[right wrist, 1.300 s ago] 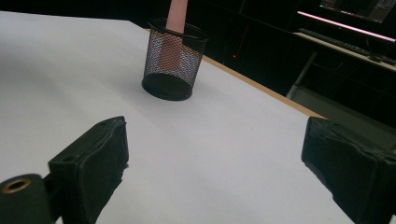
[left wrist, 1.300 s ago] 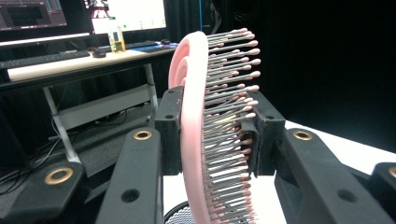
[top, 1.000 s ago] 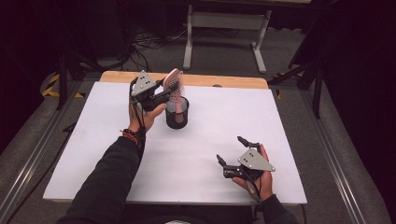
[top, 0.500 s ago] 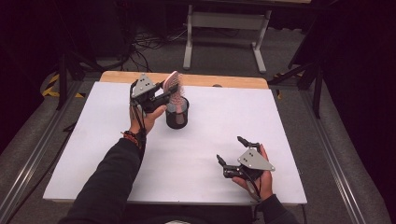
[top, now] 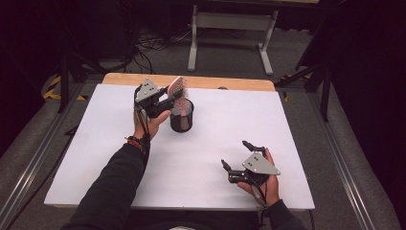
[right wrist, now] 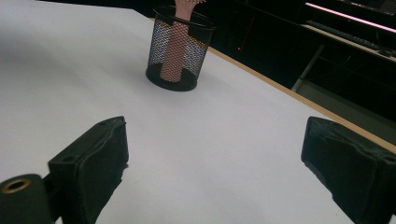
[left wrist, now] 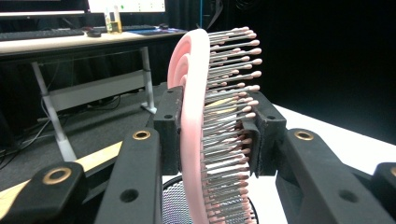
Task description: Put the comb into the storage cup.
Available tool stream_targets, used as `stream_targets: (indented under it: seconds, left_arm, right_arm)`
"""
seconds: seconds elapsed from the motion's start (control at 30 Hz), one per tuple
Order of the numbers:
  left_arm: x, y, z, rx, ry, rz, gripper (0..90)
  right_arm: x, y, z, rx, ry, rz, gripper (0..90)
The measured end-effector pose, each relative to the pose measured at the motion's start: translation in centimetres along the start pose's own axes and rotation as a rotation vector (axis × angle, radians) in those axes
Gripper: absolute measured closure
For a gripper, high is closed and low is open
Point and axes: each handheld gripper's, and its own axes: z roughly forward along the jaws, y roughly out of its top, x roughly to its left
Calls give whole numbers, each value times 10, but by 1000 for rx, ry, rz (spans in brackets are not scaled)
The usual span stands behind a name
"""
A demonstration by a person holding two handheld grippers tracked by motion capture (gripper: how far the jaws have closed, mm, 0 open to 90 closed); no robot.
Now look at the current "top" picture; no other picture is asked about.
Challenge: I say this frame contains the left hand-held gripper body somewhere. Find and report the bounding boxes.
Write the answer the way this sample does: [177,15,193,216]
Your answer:
[133,78,174,120]

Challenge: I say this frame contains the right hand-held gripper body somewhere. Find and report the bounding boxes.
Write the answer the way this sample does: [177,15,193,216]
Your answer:
[227,146,282,187]

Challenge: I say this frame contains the pink hairbrush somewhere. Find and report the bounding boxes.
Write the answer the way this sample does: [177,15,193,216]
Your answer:
[167,76,190,117]

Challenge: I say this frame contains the black mesh pen cup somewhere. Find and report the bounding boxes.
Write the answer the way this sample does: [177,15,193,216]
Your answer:
[169,98,194,133]

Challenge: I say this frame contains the person's right hand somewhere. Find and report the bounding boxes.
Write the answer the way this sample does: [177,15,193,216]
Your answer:
[237,147,282,207]

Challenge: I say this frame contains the person's left hand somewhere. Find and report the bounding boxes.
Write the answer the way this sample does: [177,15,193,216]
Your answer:
[132,106,172,141]

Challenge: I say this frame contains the white table sheet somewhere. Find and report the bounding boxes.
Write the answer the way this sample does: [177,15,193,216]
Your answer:
[43,83,316,212]

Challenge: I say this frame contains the wooden table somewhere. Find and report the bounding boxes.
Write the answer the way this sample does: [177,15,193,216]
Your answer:
[102,72,277,93]

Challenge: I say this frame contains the person's dark clothing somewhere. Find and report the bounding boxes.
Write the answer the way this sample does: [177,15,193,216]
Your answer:
[125,209,263,230]

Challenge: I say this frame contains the black metal stand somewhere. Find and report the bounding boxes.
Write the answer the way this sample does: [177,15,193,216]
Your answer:
[275,60,332,123]
[56,52,108,115]

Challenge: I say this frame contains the yellow black floor tape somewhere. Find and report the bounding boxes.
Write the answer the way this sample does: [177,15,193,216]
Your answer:
[42,74,88,102]

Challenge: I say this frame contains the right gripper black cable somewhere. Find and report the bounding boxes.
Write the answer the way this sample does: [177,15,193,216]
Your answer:
[250,176,270,209]

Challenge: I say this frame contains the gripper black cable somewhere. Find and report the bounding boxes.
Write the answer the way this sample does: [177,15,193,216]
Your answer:
[250,176,270,209]
[135,106,151,157]

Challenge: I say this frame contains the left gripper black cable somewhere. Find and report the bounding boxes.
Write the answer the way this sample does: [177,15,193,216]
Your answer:
[135,106,151,157]

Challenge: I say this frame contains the beaded wrist bracelet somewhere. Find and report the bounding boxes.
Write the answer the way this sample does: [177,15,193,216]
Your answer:
[124,135,146,153]

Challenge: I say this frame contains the black floor cables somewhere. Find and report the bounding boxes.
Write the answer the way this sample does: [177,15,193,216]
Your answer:
[125,27,194,75]

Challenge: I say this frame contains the aluminium floor rail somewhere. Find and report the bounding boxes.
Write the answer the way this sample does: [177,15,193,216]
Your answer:
[0,81,85,226]
[306,91,376,230]

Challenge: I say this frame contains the grey metal desk frame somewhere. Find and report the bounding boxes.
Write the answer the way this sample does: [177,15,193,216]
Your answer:
[187,4,280,77]

